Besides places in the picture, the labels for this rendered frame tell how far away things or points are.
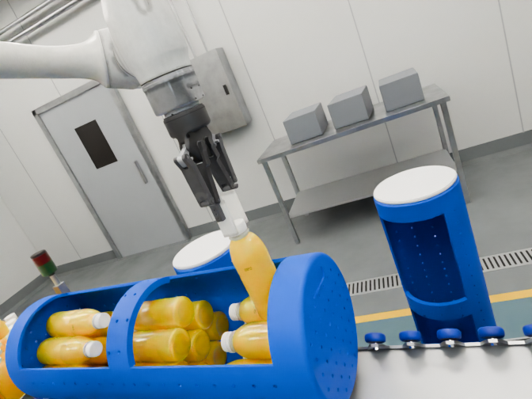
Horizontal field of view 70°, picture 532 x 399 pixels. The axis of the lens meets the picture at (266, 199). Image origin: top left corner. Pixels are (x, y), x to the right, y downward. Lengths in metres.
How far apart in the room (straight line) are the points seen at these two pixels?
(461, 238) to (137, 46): 1.14
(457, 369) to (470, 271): 0.65
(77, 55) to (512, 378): 0.96
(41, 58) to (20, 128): 5.20
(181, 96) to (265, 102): 3.57
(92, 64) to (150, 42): 0.18
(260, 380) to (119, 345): 0.34
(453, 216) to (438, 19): 2.89
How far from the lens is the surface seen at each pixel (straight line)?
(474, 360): 0.89
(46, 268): 1.85
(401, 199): 1.31
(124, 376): 0.93
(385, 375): 0.90
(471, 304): 1.54
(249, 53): 4.17
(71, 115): 5.30
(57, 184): 5.90
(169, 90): 0.63
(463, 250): 1.43
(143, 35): 0.64
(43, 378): 1.17
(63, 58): 0.79
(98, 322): 1.12
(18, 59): 0.75
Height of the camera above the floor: 1.57
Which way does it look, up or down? 17 degrees down
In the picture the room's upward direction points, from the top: 23 degrees counter-clockwise
